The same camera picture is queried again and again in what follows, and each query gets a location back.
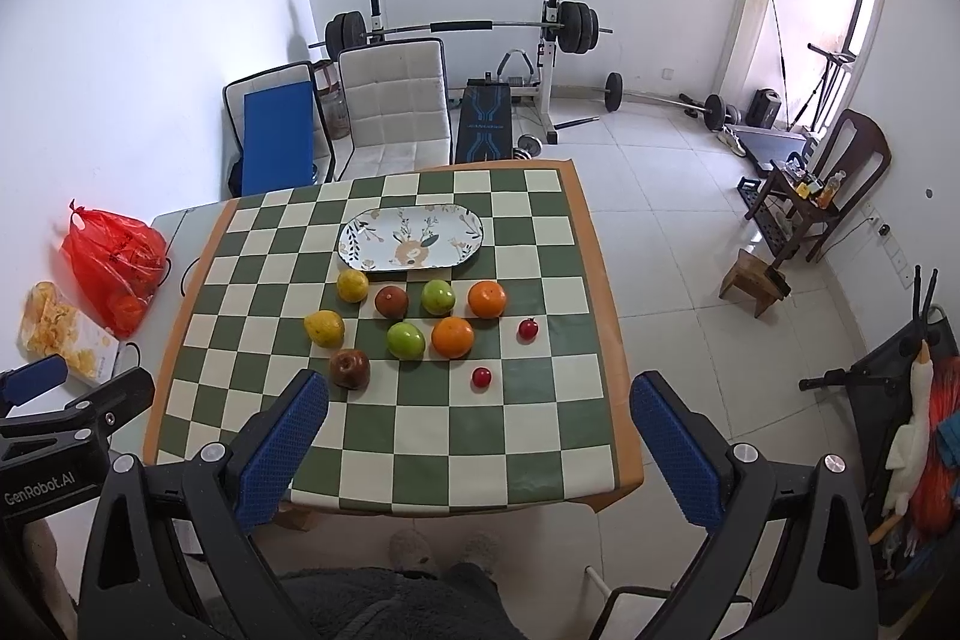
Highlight yellow pear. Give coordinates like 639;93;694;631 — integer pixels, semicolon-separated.
302;310;345;349

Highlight dark red apple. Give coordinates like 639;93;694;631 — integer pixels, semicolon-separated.
329;349;371;392

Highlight yellow lemon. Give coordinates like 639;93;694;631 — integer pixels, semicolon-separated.
335;268;370;304

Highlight brown-red round fruit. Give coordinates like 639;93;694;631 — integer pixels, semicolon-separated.
374;284;409;321

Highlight green apple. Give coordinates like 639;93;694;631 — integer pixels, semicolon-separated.
420;280;455;317
386;321;427;362

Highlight cherry tomato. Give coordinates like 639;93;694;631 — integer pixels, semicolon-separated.
517;319;540;342
470;367;493;390

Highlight orange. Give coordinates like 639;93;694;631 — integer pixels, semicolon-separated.
431;317;475;360
467;281;508;320

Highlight snack box with chips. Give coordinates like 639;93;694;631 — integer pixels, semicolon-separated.
20;281;119;386

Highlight white goose plush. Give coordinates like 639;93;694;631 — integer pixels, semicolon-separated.
869;341;934;546

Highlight red plastic bag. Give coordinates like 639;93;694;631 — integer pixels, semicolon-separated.
62;202;167;339

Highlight black scooter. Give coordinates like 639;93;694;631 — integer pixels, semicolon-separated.
799;286;958;627

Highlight grey fuzzy slippers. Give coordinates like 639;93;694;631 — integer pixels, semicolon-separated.
387;526;501;575

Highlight small wooden stool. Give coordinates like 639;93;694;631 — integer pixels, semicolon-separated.
719;248;791;319

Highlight blue folded mat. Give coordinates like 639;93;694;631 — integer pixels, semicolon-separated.
241;81;314;195

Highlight black crate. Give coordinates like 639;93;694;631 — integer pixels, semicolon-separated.
736;177;794;259

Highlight oval deer-pattern plate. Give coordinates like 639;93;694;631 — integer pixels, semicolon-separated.
337;203;483;273

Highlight green white checkered tablecloth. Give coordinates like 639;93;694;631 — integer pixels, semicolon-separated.
135;161;644;515

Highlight dark wooden chair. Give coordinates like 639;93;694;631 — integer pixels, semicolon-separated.
745;109;893;268

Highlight white padded chair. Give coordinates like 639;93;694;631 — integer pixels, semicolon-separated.
338;37;454;181

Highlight barbell on floor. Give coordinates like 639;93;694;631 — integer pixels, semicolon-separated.
604;71;727;131

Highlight black blue weight bench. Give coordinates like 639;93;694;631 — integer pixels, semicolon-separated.
454;80;512;164

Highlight white squat rack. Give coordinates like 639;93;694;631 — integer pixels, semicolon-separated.
370;0;563;145

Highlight barbell on rack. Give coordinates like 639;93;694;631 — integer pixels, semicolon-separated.
309;2;612;58

